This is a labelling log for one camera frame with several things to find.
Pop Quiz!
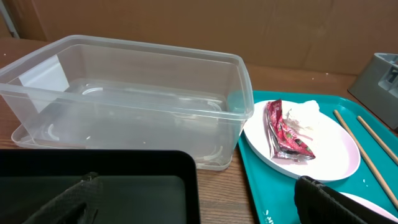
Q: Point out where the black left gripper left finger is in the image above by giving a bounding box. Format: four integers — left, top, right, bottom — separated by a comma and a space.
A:
24, 172, 103, 224

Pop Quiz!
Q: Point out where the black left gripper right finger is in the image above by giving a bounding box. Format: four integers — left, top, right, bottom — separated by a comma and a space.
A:
294, 176, 395, 224

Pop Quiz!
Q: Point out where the large pink plate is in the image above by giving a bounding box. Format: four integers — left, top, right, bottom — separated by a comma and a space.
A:
243, 100, 361, 182

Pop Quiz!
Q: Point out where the red snack wrapper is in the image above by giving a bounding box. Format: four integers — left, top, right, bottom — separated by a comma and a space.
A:
263, 100, 316, 162

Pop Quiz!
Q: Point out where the white tissue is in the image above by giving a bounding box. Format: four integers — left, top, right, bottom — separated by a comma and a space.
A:
282, 100, 320, 141

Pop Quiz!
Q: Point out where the wooden chopstick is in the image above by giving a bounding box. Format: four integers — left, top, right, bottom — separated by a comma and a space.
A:
333, 110, 397, 209
357, 116, 398, 165

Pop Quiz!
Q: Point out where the grey dishwasher rack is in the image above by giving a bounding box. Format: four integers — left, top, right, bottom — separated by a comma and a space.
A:
348, 53, 397, 131

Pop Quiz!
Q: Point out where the black tray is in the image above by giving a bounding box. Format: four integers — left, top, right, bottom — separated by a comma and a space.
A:
1, 149, 201, 223

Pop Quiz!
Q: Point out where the clear plastic bin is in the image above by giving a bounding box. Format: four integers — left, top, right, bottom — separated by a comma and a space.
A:
1, 35, 254, 170

